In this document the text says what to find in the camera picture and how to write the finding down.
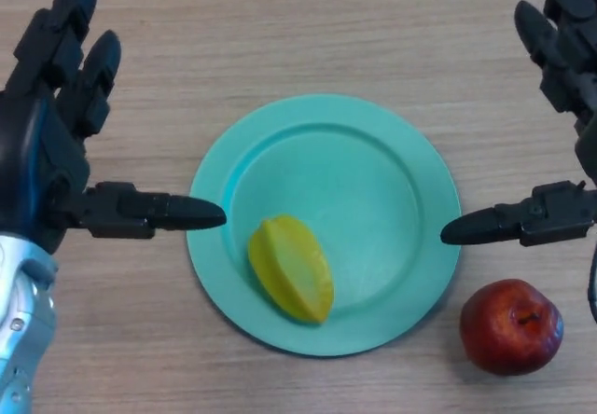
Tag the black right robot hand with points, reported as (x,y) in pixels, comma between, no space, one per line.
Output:
(566,45)

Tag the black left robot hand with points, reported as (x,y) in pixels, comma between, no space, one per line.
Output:
(37,162)

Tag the yellow starfruit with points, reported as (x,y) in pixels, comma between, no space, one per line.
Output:
(294,269)

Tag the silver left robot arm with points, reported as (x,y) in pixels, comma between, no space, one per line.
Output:
(23,321)

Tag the green round plate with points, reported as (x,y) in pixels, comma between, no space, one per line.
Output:
(373,190)

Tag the red apple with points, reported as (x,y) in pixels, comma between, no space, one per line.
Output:
(510,327)

